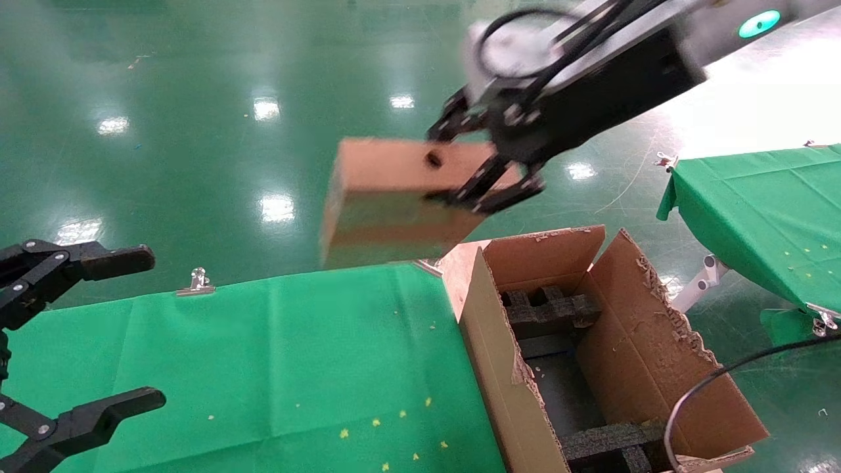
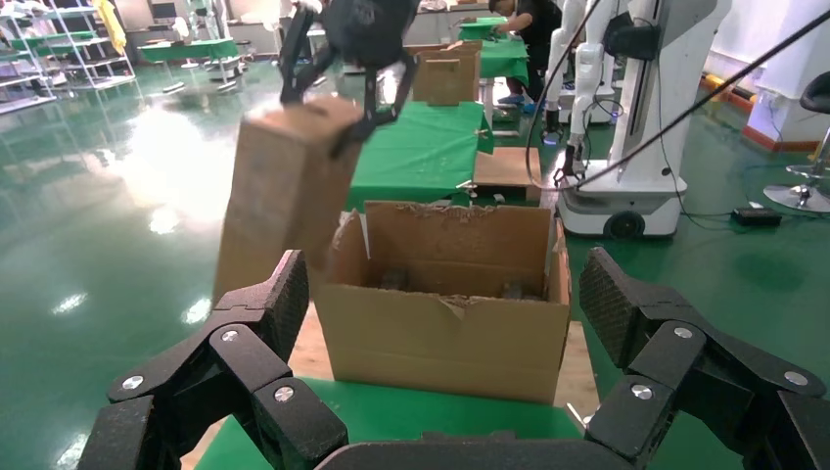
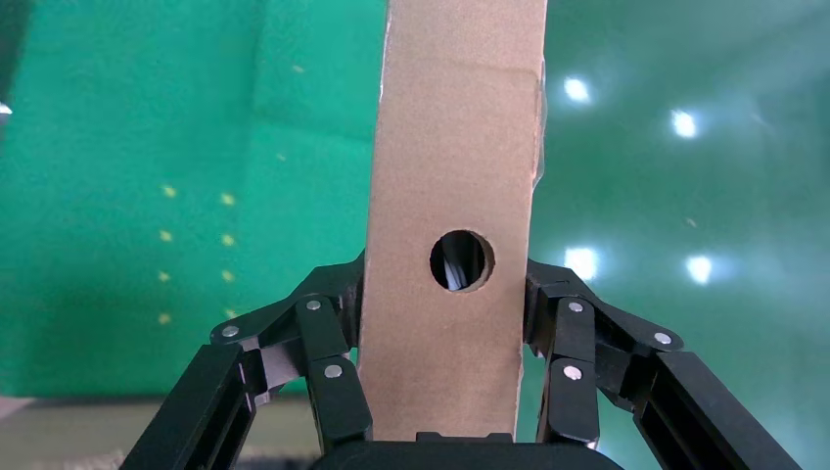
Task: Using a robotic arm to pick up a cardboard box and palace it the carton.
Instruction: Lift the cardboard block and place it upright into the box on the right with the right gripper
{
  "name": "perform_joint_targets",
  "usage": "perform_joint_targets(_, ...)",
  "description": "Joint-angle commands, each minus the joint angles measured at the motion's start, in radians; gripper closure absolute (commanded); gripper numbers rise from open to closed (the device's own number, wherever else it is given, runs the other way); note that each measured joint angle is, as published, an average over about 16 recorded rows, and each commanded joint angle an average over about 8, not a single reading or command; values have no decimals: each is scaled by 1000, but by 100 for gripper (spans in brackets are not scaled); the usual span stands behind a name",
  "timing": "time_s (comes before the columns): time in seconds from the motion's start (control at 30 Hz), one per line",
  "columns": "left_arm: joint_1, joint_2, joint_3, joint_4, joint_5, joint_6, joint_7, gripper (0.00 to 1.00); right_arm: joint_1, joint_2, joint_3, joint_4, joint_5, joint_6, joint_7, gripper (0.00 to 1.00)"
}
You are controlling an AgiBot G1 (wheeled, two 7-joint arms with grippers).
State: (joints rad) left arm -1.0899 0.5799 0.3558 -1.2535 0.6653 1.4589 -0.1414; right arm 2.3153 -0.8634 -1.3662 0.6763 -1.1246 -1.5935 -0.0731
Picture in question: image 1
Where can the small brown cardboard box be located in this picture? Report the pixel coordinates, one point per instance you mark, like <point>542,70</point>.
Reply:
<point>387,217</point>

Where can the black foam insert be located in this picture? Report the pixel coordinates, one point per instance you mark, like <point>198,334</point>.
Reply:
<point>604,440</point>
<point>545,312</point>

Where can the green tablecloth with yellow specks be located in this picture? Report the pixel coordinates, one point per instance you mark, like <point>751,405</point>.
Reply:
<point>295,361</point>

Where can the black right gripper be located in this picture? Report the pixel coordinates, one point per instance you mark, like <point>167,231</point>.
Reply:
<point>604,98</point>

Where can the large open cardboard carton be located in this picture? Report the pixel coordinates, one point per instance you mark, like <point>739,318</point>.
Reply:
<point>650,368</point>

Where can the green tablecloth on neighbouring table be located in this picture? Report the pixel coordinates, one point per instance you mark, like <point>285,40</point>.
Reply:
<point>769,210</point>

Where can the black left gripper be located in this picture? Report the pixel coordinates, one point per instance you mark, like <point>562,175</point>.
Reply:
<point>3,358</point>

